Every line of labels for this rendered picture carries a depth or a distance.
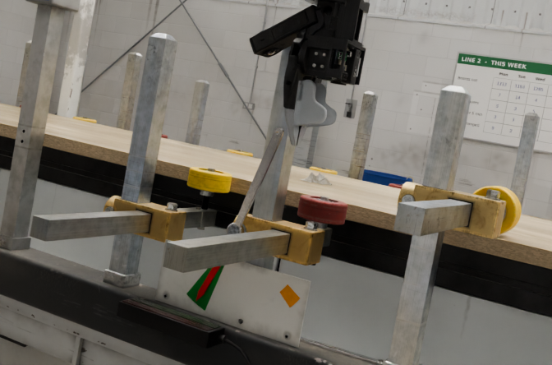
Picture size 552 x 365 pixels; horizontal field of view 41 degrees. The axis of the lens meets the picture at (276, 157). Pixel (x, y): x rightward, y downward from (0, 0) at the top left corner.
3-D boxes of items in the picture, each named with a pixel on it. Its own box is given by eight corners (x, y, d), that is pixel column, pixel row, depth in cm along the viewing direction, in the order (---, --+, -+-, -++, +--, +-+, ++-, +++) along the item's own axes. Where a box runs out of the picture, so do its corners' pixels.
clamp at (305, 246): (306, 266, 107) (312, 232, 106) (227, 244, 113) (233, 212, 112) (321, 262, 112) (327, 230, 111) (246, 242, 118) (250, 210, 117)
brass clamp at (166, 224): (163, 243, 117) (167, 212, 117) (98, 224, 123) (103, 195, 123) (184, 241, 123) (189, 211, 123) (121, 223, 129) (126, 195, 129)
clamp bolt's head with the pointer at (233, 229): (195, 307, 113) (242, 229, 109) (184, 297, 114) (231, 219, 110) (202, 305, 114) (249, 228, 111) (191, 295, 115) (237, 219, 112)
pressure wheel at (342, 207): (324, 273, 116) (338, 202, 116) (280, 261, 120) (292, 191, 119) (342, 268, 124) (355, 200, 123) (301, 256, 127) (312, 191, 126)
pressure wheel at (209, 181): (227, 235, 134) (238, 174, 134) (185, 230, 131) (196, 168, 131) (215, 227, 142) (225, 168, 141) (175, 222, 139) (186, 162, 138)
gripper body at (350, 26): (338, 83, 95) (356, -9, 95) (280, 74, 99) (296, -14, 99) (359, 90, 102) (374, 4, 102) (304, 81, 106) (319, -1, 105)
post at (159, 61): (117, 317, 123) (167, 33, 120) (101, 311, 124) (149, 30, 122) (130, 314, 126) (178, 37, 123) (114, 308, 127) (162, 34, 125)
